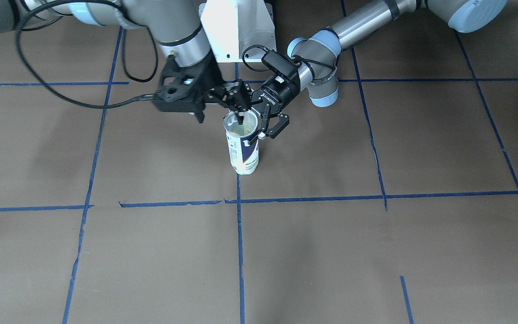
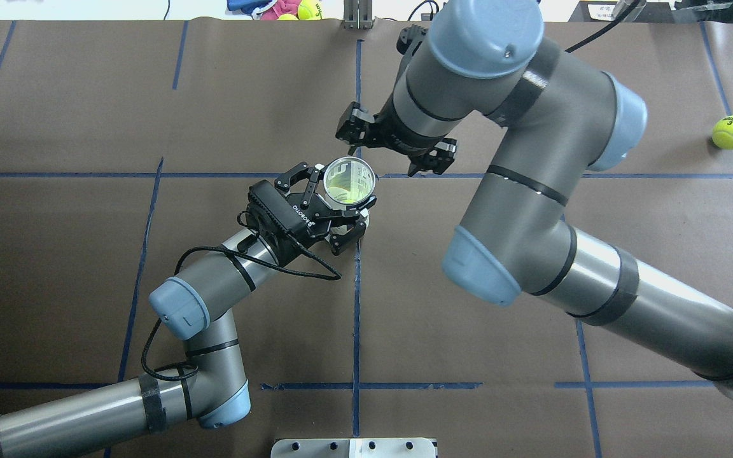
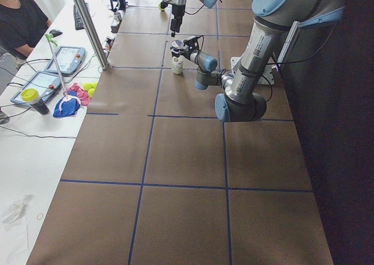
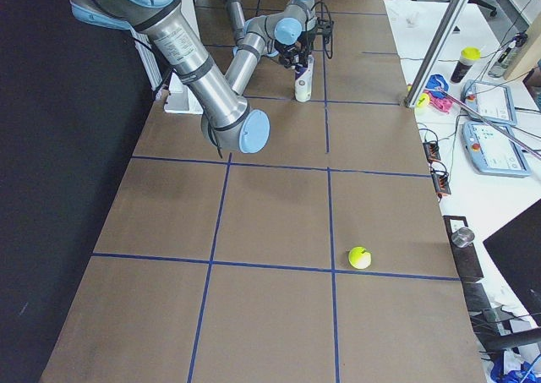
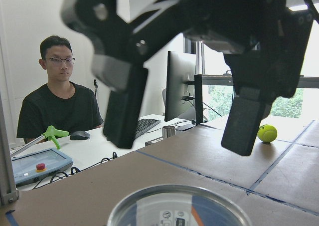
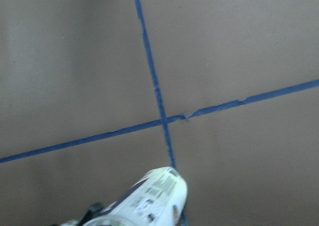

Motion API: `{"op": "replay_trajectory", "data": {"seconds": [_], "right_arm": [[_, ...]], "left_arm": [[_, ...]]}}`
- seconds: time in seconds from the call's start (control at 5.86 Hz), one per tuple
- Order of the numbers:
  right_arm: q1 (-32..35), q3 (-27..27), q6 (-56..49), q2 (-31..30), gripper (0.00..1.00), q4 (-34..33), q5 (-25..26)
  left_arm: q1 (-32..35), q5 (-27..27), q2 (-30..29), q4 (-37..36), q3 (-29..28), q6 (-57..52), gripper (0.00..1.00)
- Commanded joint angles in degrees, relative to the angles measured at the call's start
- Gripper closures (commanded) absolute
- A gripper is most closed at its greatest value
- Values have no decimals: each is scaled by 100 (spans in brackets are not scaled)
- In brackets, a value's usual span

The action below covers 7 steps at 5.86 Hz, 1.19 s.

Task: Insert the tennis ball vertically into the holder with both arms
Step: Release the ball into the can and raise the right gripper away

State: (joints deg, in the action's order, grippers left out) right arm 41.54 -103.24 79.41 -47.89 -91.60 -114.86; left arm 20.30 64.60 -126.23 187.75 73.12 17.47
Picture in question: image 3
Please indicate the white tennis ball can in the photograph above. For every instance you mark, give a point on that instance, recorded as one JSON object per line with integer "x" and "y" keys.
{"x": 177, "y": 48}

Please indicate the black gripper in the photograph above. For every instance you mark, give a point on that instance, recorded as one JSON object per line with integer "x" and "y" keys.
{"x": 176, "y": 12}
{"x": 185, "y": 54}

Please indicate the dark bottle yellow lid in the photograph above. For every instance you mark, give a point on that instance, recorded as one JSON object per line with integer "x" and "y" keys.
{"x": 32, "y": 97}

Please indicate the black keyboard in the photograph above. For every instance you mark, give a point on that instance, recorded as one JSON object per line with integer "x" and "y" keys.
{"x": 79, "y": 25}

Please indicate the silver metal knob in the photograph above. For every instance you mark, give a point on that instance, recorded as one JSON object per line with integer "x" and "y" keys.
{"x": 117, "y": 16}

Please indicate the blue teach pendant near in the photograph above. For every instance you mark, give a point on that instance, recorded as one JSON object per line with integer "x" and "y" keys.
{"x": 47, "y": 84}

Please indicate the seated person black shirt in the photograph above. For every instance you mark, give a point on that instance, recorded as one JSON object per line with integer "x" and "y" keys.
{"x": 23, "y": 24}

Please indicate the blue teach pendant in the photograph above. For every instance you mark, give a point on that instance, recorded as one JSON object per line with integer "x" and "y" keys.
{"x": 47, "y": 84}
{"x": 69, "y": 59}

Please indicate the green handled grabber stick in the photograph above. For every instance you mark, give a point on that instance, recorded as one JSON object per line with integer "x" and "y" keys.
{"x": 50, "y": 41}

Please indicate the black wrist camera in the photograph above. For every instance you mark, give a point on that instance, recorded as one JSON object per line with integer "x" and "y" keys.
{"x": 169, "y": 2}
{"x": 192, "y": 43}

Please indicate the aluminium frame post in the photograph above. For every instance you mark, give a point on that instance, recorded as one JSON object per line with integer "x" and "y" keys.
{"x": 92, "y": 34}

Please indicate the pink and blue toy pile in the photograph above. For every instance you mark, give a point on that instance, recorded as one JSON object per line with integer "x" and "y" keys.
{"x": 77, "y": 97}

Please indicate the yellow ball among toys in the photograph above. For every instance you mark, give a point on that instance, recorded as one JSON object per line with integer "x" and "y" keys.
{"x": 90, "y": 88}

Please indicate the blue teach pendant far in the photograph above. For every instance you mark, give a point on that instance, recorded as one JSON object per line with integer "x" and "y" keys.
{"x": 69, "y": 59}

